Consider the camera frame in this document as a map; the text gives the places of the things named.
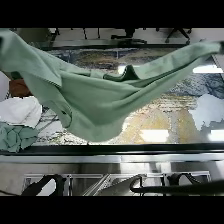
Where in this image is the light green T-shirt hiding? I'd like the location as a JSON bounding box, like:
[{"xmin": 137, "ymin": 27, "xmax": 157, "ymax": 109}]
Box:
[{"xmin": 0, "ymin": 29, "xmax": 224, "ymax": 143}]

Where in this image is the grey-green garment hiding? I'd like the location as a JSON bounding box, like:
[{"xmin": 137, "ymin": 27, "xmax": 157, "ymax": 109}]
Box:
[{"xmin": 0, "ymin": 121, "xmax": 40, "ymax": 154}]

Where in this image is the black cable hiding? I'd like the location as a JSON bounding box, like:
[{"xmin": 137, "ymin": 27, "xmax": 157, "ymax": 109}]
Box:
[{"xmin": 129, "ymin": 174, "xmax": 224, "ymax": 197}]

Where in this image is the white garment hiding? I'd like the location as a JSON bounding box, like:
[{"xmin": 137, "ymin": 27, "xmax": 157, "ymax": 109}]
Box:
[{"xmin": 0, "ymin": 96, "xmax": 43, "ymax": 129}]

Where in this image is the silver frame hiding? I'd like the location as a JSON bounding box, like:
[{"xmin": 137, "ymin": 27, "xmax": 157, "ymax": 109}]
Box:
[{"xmin": 0, "ymin": 39, "xmax": 224, "ymax": 197}]

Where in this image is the black office chair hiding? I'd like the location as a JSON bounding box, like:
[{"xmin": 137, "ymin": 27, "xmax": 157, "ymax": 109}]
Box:
[
  {"xmin": 164, "ymin": 27, "xmax": 193, "ymax": 45},
  {"xmin": 110, "ymin": 27, "xmax": 148, "ymax": 45}
]

